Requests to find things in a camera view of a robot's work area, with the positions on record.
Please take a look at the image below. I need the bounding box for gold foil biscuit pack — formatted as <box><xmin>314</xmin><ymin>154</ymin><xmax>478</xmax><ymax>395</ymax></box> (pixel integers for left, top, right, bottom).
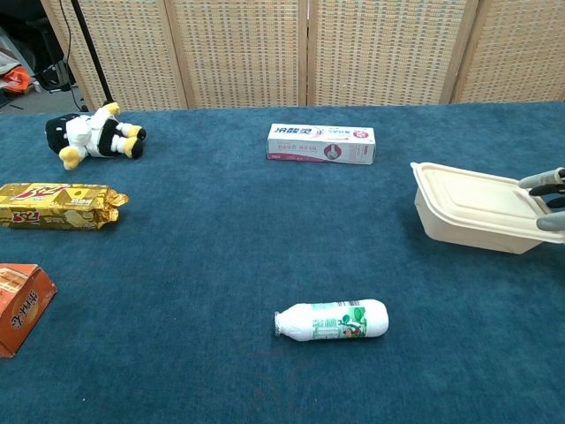
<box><xmin>0</xmin><ymin>182</ymin><xmax>130</xmax><ymax>232</ymax></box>

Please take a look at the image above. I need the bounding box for orange cardboard snack box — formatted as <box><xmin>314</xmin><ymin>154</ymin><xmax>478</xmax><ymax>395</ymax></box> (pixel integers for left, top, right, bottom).
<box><xmin>0</xmin><ymin>263</ymin><xmax>58</xmax><ymax>360</ymax></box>

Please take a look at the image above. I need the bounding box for orange plastic bag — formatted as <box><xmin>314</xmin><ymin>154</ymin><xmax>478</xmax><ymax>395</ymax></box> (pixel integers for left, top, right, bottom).
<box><xmin>0</xmin><ymin>64</ymin><xmax>35</xmax><ymax>96</ymax></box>

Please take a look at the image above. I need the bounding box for woven wooden folding screen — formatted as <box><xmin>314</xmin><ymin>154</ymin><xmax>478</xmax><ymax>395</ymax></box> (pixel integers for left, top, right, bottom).
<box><xmin>39</xmin><ymin>0</ymin><xmax>565</xmax><ymax>110</ymax></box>

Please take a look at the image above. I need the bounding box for small white drink bottle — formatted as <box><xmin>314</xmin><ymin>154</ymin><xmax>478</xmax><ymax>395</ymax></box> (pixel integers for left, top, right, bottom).
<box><xmin>274</xmin><ymin>299</ymin><xmax>390</xmax><ymax>343</ymax></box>

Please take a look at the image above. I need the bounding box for black floor cable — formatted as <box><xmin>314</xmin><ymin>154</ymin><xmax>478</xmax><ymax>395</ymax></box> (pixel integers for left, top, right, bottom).
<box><xmin>58</xmin><ymin>0</ymin><xmax>89</xmax><ymax>111</ymax></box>

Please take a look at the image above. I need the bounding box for beige lidded food container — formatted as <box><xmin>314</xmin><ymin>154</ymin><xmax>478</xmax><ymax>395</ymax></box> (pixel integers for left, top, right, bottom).
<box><xmin>410</xmin><ymin>162</ymin><xmax>565</xmax><ymax>255</ymax></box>

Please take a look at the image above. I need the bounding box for black tripod stand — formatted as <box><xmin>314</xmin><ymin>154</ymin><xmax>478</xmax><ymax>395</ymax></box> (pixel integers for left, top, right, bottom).
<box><xmin>70</xmin><ymin>0</ymin><xmax>115</xmax><ymax>108</ymax></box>

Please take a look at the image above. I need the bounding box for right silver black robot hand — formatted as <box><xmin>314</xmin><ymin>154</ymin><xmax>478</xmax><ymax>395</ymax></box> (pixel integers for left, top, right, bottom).
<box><xmin>518</xmin><ymin>166</ymin><xmax>565</xmax><ymax>233</ymax></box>

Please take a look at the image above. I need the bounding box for white toothpaste box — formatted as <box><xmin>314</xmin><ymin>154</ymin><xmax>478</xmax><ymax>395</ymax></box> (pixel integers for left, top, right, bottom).
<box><xmin>266</xmin><ymin>123</ymin><xmax>377</xmax><ymax>165</ymax></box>

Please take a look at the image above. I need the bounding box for black white plush toy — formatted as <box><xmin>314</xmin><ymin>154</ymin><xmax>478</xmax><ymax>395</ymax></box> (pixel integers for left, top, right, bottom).
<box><xmin>45</xmin><ymin>102</ymin><xmax>147</xmax><ymax>171</ymax></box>

